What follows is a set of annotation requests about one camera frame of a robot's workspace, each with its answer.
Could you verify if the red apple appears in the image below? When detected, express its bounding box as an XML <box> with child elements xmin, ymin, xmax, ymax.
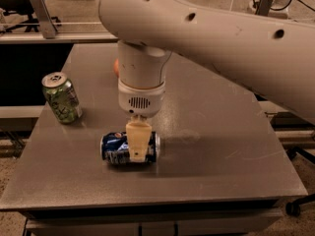
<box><xmin>113</xmin><ymin>59</ymin><xmax>119</xmax><ymax>78</ymax></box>

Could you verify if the grey table drawer cabinet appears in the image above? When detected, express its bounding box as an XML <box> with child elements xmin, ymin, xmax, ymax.
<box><xmin>26</xmin><ymin>207</ymin><xmax>283</xmax><ymax>236</ymax></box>

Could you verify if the metal railing bracket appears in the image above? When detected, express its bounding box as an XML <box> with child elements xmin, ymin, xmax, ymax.
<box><xmin>30</xmin><ymin>0</ymin><xmax>57</xmax><ymax>39</ymax></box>
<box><xmin>254</xmin><ymin>0</ymin><xmax>274</xmax><ymax>16</ymax></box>

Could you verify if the black chair top left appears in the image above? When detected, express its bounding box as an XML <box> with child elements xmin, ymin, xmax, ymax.
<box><xmin>0</xmin><ymin>0</ymin><xmax>62</xmax><ymax>33</ymax></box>

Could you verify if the left metal railing bracket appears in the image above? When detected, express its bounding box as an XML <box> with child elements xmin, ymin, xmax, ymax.
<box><xmin>30</xmin><ymin>0</ymin><xmax>57</xmax><ymax>39</ymax></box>

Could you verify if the blue pepsi can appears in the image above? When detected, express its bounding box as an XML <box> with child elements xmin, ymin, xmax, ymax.
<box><xmin>100</xmin><ymin>132</ymin><xmax>160</xmax><ymax>165</ymax></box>

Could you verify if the right metal railing bracket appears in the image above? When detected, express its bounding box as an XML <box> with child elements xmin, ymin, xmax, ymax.
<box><xmin>254</xmin><ymin>0</ymin><xmax>274</xmax><ymax>16</ymax></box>

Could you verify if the black office chair base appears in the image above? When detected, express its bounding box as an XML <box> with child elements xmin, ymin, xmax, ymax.
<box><xmin>284</xmin><ymin>146</ymin><xmax>315</xmax><ymax>217</ymax></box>

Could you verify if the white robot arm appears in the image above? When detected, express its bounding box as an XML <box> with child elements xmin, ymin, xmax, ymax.
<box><xmin>97</xmin><ymin>0</ymin><xmax>315</xmax><ymax>162</ymax></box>

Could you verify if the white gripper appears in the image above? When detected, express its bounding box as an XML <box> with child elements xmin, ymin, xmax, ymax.
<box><xmin>118</xmin><ymin>81</ymin><xmax>165</xmax><ymax>163</ymax></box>

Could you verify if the green soda can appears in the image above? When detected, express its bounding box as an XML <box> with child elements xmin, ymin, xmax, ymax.
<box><xmin>41</xmin><ymin>72</ymin><xmax>82</xmax><ymax>124</ymax></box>

